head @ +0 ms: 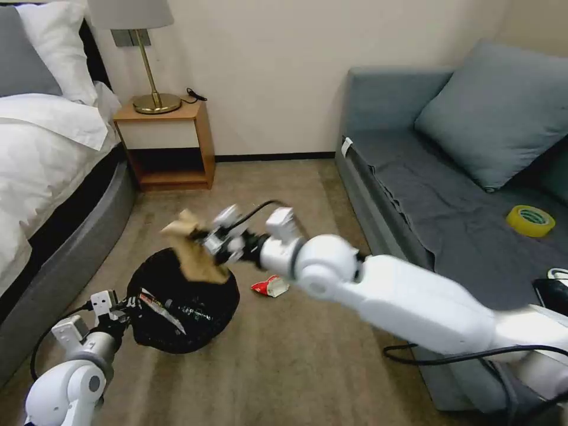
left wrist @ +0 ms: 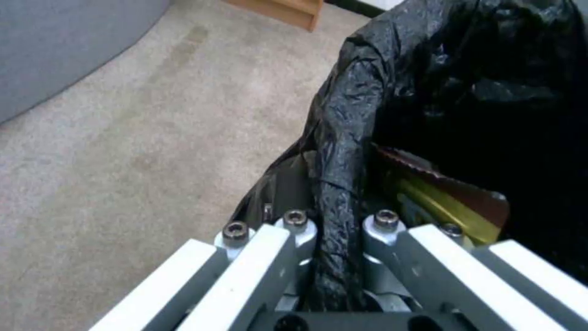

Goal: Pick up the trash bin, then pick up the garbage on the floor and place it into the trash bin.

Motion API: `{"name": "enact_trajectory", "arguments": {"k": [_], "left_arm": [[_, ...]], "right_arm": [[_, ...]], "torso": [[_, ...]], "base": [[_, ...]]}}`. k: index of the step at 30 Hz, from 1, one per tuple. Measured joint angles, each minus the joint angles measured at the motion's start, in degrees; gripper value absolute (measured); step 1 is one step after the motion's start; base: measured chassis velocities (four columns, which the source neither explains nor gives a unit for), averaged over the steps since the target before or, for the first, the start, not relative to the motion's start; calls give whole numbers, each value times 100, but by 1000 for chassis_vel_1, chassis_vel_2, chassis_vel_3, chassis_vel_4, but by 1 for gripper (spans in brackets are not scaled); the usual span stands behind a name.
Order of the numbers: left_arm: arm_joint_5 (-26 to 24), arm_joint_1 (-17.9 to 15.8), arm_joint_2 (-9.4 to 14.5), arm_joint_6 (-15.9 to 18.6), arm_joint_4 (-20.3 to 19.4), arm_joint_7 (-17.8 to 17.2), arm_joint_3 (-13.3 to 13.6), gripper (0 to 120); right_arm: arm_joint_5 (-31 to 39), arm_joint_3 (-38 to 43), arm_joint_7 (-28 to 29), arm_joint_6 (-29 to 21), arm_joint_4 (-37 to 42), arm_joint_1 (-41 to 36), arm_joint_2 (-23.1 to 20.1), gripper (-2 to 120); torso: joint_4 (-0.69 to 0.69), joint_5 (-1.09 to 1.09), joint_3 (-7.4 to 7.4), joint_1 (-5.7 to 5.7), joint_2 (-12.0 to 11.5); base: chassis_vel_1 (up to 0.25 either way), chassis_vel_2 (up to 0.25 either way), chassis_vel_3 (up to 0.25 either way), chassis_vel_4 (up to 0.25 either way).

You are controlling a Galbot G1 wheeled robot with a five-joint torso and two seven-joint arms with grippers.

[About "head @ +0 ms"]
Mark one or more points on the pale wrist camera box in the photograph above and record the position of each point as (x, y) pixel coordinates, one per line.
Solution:
(101, 302)
(225, 216)

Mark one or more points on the red and black wrapper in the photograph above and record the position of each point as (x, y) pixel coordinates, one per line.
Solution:
(157, 307)

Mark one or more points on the yellow tape roll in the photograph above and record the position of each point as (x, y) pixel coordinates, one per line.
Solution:
(530, 220)

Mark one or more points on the black mesh trash bin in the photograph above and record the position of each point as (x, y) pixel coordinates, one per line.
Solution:
(191, 326)

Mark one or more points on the grey sofa sheet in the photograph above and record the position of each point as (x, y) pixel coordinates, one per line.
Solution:
(448, 204)

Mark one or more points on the wooden nightstand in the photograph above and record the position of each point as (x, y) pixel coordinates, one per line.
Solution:
(177, 146)

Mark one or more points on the black device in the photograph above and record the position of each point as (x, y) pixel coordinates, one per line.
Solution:
(550, 295)

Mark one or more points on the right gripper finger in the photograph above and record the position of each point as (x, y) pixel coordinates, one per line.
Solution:
(222, 258)
(209, 241)

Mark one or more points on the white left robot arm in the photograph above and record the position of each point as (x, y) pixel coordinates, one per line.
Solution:
(71, 381)

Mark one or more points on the brown paper bag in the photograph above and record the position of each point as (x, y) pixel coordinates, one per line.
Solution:
(197, 262)

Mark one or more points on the grey pillow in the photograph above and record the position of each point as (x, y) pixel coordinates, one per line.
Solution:
(24, 62)

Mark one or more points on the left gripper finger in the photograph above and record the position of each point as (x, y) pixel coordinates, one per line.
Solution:
(122, 303)
(129, 314)

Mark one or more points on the black headboard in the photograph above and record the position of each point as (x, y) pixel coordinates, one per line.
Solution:
(95, 53)

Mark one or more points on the brass table lamp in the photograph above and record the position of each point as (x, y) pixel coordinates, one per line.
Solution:
(153, 88)

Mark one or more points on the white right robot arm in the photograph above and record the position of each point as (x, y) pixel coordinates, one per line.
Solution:
(399, 297)

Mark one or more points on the grey wall switch plate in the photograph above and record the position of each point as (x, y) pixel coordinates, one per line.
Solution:
(128, 38)

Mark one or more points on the red and white wrapper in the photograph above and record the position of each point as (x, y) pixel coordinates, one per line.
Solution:
(270, 286)

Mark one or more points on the white duvet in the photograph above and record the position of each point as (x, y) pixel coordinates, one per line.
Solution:
(49, 159)

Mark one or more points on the grey-blue cushion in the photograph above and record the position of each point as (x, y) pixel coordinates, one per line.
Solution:
(492, 115)

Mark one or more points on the black bottle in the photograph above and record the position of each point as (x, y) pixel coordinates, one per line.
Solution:
(197, 310)

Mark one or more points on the white sofa tag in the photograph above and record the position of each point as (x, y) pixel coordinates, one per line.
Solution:
(346, 146)

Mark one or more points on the grey bed frame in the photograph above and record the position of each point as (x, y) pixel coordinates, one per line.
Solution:
(75, 248)

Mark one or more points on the white pillow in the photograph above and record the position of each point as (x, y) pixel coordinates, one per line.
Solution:
(62, 49)

